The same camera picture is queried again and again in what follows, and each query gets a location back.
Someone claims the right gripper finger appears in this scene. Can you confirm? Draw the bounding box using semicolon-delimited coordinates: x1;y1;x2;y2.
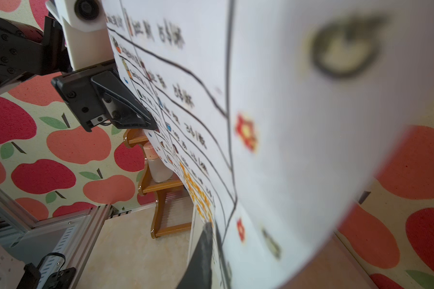
177;222;224;289

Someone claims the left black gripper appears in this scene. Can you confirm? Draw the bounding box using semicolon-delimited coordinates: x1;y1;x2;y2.
0;16;158;132

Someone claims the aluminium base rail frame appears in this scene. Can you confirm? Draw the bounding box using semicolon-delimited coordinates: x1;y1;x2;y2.
0;189;112;281

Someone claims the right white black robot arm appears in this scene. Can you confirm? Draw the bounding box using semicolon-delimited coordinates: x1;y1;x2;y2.
0;223;213;289

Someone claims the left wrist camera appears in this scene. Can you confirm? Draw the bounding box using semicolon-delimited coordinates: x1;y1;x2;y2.
45;0;114;71

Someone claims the left white menu rack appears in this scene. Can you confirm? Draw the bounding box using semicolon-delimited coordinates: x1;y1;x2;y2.
187;205;204;265

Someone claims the paper menu sheet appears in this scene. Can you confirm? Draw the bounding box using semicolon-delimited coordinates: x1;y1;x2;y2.
102;1;434;289

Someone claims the pink capped clear bottle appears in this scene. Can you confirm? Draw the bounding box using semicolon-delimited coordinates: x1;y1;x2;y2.
143;142;173;183

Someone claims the orange wooden shelf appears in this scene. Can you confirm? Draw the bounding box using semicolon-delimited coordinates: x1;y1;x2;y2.
122;128;194;239

